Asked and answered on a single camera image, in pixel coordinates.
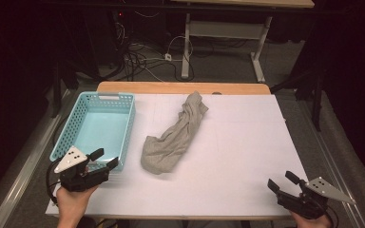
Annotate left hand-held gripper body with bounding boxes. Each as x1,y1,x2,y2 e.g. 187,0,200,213
53,145,110,193

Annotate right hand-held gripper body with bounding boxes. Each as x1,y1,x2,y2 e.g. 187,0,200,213
276,176,356,220

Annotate light blue plastic basket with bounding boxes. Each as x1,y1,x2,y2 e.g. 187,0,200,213
49,91,137,174

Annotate grey shorts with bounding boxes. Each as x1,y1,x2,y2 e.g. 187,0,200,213
140,90,209,176

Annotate person's right hand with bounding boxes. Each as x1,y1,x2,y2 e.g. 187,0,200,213
290,211,334,228

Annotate person's left hand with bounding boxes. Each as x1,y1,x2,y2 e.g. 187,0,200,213
55,184,99,228

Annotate black stand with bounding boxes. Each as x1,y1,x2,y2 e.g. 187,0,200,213
269,61,325,133
50,58,81,119

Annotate wooden table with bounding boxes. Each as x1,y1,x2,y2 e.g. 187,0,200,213
52,81,313,221

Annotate black curtain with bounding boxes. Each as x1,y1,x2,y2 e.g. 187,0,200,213
0,0,58,207
322,0,365,198

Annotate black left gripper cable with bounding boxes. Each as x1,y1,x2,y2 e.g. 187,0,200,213
46,160,62,206

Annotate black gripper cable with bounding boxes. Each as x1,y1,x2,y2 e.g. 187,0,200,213
324,204,340,228
46,160,62,206

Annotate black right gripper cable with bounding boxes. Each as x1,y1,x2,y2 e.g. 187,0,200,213
324,204,340,228

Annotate metal floor rail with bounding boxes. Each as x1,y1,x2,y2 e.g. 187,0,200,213
298,100,365,228
0,89,72,228

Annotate tangle of floor cables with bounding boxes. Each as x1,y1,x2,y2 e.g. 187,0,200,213
113,10,198,83

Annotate white frame desk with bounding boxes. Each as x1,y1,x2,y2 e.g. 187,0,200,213
170,0,316,84

